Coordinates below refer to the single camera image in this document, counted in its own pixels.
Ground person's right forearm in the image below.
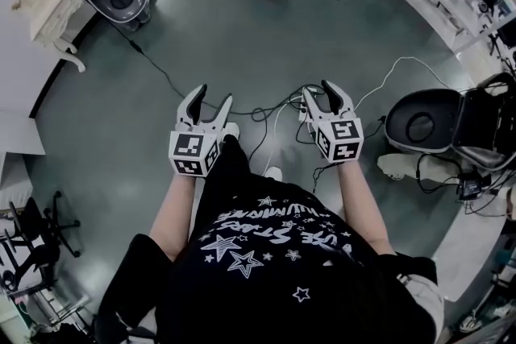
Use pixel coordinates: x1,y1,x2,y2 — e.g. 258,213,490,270
336,160,399,257

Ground person's black trousers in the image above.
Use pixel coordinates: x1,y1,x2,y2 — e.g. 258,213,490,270
203,134,259,194

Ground black floor cable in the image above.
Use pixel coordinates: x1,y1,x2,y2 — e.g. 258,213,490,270
105,16,308,124

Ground white cable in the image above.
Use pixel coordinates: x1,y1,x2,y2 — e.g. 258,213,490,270
353,56,459,112
262,100,293,174

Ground black office chair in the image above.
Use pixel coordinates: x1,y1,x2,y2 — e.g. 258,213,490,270
6,190,82,292

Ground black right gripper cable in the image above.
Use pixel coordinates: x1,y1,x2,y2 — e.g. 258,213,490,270
311,161,343,197

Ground person's white shoe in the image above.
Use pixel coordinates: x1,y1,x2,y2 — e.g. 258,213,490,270
263,165,285,182
223,122,242,141

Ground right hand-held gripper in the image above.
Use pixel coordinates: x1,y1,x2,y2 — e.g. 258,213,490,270
302,79,365,165

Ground person's left forearm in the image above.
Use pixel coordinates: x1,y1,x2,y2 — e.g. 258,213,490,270
149,168,205,262

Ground black star print t-shirt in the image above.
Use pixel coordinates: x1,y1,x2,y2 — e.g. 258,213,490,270
94,172,439,344

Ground black power adapter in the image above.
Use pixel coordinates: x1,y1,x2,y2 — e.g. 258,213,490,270
456,172,492,201

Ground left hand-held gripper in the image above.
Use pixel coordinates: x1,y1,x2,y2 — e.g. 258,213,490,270
168,83,235,177

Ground person's white left shoe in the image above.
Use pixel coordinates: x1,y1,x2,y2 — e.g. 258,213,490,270
223,122,242,141

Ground white ornate dressing table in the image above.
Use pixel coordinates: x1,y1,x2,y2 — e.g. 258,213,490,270
10,0,88,73

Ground person's white right shoe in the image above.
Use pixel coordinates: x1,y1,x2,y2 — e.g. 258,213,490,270
263,165,285,182

